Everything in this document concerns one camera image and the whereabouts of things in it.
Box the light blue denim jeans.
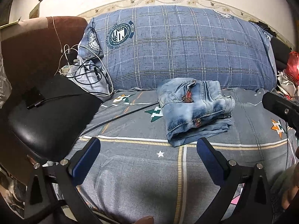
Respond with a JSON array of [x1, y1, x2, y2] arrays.
[[157, 78, 235, 147]]

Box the silver crumpled bag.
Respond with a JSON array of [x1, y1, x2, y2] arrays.
[[277, 72, 297, 97]]

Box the red plastic bag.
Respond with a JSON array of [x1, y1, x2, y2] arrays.
[[285, 52, 299, 81]]

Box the grey patterned bed sheet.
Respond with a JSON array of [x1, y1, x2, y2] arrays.
[[67, 88, 298, 223]]

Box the small black device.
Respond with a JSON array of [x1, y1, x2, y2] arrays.
[[22, 87, 46, 110]]

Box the blue plaid pillow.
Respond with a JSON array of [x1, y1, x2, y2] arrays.
[[78, 6, 277, 90]]

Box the black cable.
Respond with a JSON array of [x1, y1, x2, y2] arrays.
[[67, 51, 113, 96]]

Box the white charging cable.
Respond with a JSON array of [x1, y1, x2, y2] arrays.
[[52, 16, 115, 97]]

